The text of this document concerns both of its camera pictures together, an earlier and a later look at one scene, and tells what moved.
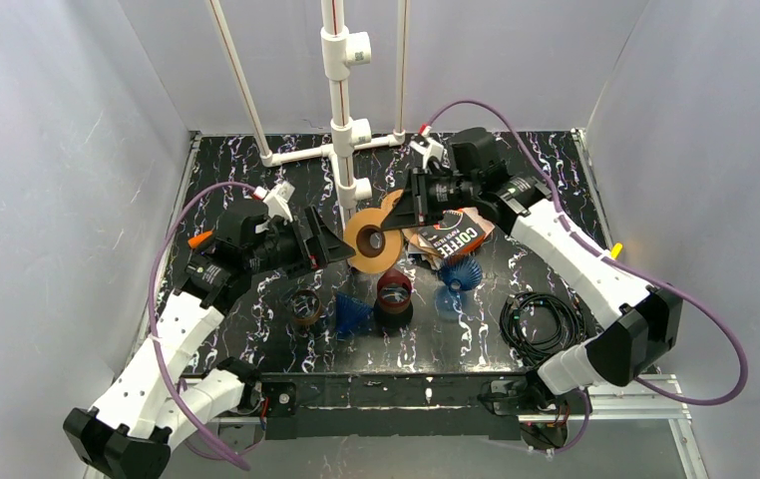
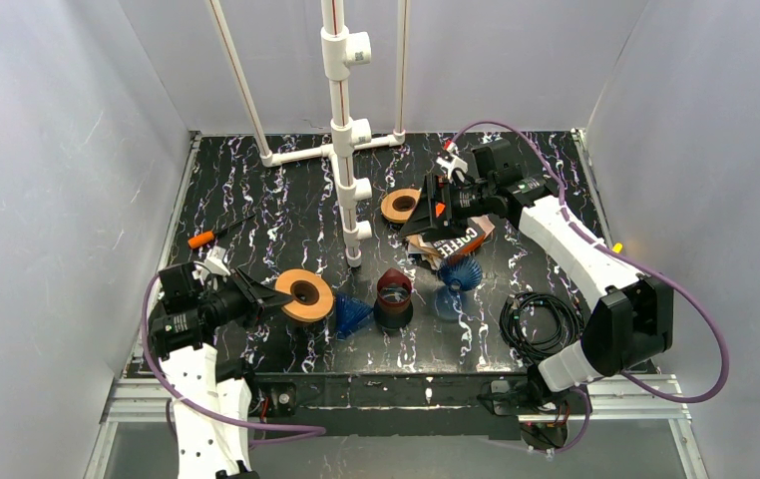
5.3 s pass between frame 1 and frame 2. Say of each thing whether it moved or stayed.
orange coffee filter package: stayed
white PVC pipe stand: stayed
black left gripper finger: moved
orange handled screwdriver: stayed
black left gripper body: moved
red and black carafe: stayed
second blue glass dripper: stayed
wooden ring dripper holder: moved
